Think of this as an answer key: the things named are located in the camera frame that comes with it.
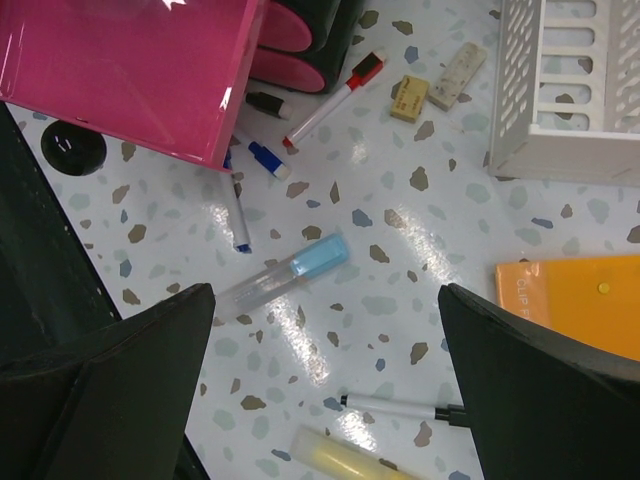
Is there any black marker cap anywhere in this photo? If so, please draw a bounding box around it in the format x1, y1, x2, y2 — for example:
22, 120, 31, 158
245, 92, 293, 120

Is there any yellow capped highlighter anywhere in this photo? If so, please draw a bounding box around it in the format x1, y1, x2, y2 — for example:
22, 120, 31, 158
289, 426, 419, 480

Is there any black whiteboard marker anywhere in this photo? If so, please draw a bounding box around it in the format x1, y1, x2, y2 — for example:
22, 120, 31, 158
340, 394, 471, 428

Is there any pink top drawer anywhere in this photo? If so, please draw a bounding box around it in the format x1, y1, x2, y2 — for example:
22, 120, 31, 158
1, 1, 267, 170

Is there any white plastic file organizer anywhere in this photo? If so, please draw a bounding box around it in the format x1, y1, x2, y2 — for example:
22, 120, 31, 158
489, 0, 639, 187

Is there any blue marker cap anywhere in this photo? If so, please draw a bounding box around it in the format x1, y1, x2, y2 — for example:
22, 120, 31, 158
247, 142, 291, 181

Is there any black drawer cabinet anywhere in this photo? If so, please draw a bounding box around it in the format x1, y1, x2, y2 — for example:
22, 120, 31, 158
249, 0, 364, 94

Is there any red capped whiteboard marker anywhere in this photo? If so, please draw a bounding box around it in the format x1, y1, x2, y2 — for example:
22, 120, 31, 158
282, 50, 387, 148

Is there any grey worn eraser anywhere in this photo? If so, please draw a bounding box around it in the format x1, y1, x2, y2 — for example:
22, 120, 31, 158
428, 42, 487, 112

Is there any yellow eraser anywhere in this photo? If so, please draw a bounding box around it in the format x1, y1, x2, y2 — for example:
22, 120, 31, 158
390, 75, 430, 123

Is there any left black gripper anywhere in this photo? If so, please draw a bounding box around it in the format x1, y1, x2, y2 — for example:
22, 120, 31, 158
1, 107, 216, 479

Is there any orange clip folder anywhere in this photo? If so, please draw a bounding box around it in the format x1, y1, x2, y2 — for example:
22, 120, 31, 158
495, 255, 639, 360

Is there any black round drawer knob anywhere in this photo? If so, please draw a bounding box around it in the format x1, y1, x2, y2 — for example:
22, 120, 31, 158
41, 120, 107, 176

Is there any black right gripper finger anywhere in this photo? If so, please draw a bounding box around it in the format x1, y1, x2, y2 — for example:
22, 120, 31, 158
438, 283, 639, 479

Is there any blue whiteboard marker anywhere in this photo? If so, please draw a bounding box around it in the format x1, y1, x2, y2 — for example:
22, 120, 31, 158
220, 151, 252, 254

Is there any blue capped highlighter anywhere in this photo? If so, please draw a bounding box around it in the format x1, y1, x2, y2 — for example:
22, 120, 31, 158
215, 234, 349, 321

